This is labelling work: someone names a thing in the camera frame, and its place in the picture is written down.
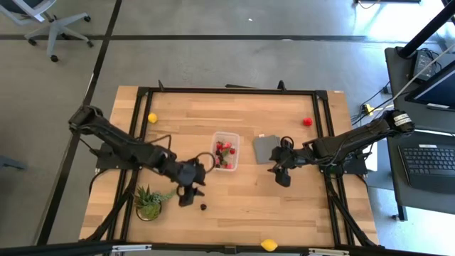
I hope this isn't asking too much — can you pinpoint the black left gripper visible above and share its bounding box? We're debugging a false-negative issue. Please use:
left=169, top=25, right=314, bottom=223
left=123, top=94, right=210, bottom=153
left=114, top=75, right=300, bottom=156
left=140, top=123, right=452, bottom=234
left=166, top=159, right=207, bottom=208

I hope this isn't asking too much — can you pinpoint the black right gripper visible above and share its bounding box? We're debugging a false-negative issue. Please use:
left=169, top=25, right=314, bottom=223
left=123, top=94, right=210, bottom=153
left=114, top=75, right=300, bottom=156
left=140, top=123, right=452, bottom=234
left=269, top=146, right=306, bottom=188

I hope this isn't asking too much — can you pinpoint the clear plastic tupperware container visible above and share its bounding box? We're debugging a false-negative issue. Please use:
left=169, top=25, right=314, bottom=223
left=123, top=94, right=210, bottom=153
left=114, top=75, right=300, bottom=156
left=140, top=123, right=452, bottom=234
left=209, top=131, right=241, bottom=173

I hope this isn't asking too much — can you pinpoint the large yellow plastic lemon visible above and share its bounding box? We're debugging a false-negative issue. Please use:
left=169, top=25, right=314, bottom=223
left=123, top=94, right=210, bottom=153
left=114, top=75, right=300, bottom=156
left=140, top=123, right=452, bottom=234
left=260, top=238, right=279, bottom=252

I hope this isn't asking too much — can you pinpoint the grey folded cloth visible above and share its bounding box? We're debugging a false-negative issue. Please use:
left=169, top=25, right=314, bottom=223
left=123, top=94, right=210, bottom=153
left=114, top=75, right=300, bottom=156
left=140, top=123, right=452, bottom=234
left=252, top=134, right=282, bottom=165

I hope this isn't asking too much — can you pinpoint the potted green succulent plant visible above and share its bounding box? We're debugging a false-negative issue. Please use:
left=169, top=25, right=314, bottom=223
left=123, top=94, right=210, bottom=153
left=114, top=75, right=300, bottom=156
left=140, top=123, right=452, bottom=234
left=132, top=184, right=178, bottom=223

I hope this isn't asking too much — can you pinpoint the white sheet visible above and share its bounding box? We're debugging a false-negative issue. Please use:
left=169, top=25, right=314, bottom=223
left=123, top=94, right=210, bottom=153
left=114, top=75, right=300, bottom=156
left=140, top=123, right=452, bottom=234
left=364, top=149, right=380, bottom=172

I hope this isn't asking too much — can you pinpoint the dark grey desk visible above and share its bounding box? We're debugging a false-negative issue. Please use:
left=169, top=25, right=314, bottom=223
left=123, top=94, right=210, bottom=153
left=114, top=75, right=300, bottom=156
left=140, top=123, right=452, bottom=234
left=385, top=127, right=455, bottom=222
left=385, top=46, right=455, bottom=133

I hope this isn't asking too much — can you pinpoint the black crossbeam with silver brackets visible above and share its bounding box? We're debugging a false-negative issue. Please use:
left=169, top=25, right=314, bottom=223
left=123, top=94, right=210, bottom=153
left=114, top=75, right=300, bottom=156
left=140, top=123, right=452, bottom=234
left=0, top=240, right=455, bottom=256

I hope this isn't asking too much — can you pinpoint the black keyboard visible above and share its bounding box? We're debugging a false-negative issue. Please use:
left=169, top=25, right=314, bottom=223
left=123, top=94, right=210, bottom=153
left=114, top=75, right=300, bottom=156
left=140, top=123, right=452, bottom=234
left=397, top=144, right=455, bottom=196

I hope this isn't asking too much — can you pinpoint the dark computer monitor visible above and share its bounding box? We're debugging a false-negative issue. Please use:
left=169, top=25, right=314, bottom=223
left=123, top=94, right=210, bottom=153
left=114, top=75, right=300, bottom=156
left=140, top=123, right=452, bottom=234
left=405, top=59, right=455, bottom=112

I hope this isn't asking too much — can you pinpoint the black power adapter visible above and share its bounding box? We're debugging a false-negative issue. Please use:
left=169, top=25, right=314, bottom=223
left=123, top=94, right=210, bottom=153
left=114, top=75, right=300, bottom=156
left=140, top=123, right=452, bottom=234
left=412, top=49, right=437, bottom=83

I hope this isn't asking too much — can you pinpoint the black pole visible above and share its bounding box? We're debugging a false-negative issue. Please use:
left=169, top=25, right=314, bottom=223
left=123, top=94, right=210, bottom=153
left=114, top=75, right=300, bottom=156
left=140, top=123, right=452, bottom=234
left=397, top=0, right=455, bottom=60

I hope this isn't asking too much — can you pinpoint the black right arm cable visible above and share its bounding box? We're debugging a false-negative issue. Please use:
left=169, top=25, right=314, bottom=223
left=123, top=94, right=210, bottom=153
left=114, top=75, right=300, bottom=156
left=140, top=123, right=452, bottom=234
left=280, top=135, right=296, bottom=151

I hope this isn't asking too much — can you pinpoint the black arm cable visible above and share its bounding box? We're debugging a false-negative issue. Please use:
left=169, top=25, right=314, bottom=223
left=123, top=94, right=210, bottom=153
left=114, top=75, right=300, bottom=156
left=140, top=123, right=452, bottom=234
left=194, top=151, right=217, bottom=175
left=280, top=135, right=296, bottom=151

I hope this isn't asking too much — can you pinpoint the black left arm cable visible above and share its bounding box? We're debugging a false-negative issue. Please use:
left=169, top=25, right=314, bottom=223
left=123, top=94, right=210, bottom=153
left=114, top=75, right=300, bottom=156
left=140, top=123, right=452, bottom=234
left=194, top=151, right=217, bottom=175

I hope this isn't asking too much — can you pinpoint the black aluminium table frame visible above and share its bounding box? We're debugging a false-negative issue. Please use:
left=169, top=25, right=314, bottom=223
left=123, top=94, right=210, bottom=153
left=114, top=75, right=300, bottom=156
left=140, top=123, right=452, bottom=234
left=80, top=80, right=380, bottom=250

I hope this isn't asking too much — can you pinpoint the pale hanging rope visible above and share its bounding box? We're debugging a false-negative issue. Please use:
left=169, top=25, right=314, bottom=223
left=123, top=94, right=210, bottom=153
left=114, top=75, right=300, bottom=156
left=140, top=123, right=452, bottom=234
left=390, top=42, right=455, bottom=105

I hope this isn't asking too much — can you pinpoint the white-frame office chair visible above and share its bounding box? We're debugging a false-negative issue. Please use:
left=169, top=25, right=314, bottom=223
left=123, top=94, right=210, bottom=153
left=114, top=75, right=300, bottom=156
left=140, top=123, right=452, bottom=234
left=0, top=0, right=95, bottom=63

